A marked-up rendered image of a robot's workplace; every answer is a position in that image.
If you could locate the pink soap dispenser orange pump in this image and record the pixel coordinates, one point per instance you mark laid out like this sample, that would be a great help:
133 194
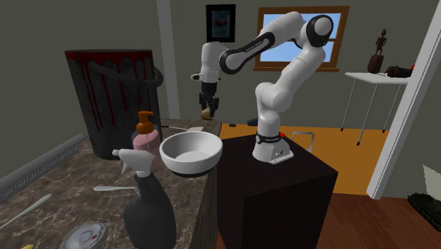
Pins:
146 143

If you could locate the black bucket with red drips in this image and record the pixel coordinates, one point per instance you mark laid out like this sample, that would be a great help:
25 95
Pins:
113 103

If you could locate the white spoon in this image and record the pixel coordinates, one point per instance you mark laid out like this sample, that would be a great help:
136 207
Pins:
110 188

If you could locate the long white utensil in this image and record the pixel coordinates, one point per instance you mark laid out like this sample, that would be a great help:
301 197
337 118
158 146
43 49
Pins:
26 210

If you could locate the white bowl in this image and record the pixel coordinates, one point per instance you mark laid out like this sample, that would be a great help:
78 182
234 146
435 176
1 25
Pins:
191 151

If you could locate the yellow object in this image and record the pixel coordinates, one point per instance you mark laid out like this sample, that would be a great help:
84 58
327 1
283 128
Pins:
27 247

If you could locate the wooden framed window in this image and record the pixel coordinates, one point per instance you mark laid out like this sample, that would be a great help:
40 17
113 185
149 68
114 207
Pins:
341 38

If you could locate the black spray bottle white trigger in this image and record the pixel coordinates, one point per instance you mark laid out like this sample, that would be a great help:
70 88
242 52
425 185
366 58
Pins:
150 213

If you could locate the dark robot stand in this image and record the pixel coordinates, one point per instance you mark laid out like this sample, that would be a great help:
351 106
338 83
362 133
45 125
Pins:
275 200

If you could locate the small dark blue object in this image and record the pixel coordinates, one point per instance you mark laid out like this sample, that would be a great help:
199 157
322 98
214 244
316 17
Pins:
252 121

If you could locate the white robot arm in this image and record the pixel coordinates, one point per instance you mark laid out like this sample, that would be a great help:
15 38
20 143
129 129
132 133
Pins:
275 100

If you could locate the black framed wall picture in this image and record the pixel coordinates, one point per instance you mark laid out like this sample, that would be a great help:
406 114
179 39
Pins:
220 22

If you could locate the yellow and red fruit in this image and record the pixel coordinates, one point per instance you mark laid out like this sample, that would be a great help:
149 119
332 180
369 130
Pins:
206 114

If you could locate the white side table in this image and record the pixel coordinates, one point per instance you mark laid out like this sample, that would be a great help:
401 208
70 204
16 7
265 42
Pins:
375 78

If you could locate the silver frame on floor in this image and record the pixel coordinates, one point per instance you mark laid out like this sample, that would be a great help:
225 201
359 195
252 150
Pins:
313 141

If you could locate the dark green tracked toy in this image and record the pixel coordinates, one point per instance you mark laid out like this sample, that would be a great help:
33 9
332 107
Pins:
425 208

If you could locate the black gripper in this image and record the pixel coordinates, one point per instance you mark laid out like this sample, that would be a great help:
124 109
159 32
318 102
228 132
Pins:
208 90

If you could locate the silver knife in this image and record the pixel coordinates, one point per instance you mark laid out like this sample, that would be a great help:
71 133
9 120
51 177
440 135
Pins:
181 129

